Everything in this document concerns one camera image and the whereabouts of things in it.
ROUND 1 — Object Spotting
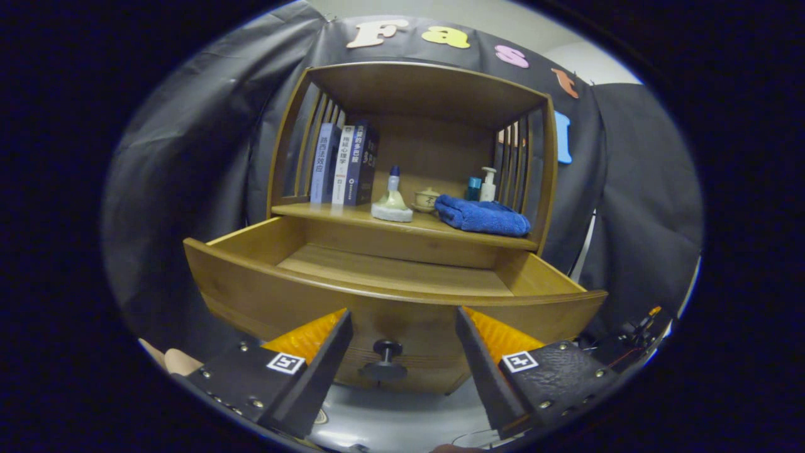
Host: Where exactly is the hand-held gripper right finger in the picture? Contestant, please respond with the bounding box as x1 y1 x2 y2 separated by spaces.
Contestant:
455 306 620 439

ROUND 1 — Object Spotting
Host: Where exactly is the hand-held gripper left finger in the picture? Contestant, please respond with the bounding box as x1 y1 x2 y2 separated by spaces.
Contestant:
184 308 354 440

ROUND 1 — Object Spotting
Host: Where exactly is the black drawer knob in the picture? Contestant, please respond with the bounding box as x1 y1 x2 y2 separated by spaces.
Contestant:
358 340 408 382

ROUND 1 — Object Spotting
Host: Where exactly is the wooden drawer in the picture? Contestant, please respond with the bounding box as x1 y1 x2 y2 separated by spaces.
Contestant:
183 216 609 378

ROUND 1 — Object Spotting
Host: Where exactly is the wooden countertop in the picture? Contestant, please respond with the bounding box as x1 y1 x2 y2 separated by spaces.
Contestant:
272 201 540 251

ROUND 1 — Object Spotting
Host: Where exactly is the wooden cabinet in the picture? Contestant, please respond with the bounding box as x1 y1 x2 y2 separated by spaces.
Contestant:
267 61 559 396

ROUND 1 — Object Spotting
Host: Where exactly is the person's leg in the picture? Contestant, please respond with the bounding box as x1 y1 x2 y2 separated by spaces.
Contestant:
138 338 167 372
165 349 205 378

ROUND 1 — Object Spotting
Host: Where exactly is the black equipment with orange parts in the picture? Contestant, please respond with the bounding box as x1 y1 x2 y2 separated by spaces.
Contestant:
579 306 670 372

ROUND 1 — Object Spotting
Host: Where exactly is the blue folded towel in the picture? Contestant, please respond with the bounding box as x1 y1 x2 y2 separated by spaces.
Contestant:
434 194 532 238

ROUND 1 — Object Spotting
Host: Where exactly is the beige lidded teacup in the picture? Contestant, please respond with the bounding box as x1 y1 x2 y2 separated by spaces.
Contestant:
411 187 441 213

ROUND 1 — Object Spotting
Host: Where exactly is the light blue book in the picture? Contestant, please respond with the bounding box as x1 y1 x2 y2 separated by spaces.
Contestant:
310 123 343 204

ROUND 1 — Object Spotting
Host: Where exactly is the white book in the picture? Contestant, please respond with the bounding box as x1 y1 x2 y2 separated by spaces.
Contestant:
331 125 356 205

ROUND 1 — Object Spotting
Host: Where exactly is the dark navy book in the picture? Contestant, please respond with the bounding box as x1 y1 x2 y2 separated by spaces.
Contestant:
343 121 380 206

